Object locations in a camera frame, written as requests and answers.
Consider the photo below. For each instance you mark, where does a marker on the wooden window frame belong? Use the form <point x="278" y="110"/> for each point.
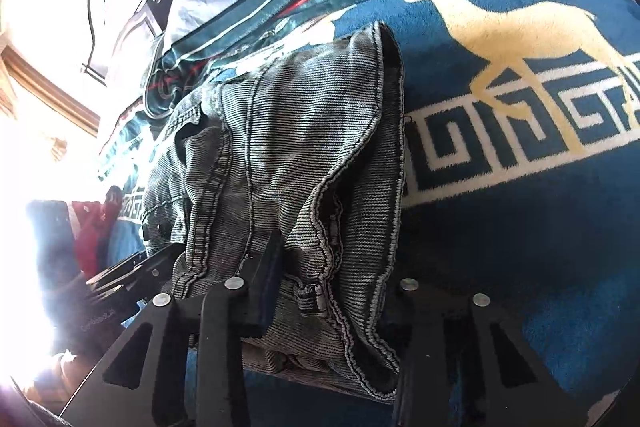
<point x="50" y="92"/>

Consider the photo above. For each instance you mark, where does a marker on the red cloth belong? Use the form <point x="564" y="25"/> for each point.
<point x="92" y="232"/>

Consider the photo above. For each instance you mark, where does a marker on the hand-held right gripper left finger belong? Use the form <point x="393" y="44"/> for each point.
<point x="265" y="287"/>

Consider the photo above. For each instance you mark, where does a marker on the blue deer print blanket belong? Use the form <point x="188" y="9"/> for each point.
<point x="500" y="232"/>

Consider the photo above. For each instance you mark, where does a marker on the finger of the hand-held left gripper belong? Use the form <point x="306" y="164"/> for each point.
<point x="135" y="269"/>

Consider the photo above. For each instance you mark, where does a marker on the grey denim pants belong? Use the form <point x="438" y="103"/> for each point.
<point x="300" y="132"/>

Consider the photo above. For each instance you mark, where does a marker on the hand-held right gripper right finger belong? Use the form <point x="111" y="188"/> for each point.
<point x="415" y="332"/>

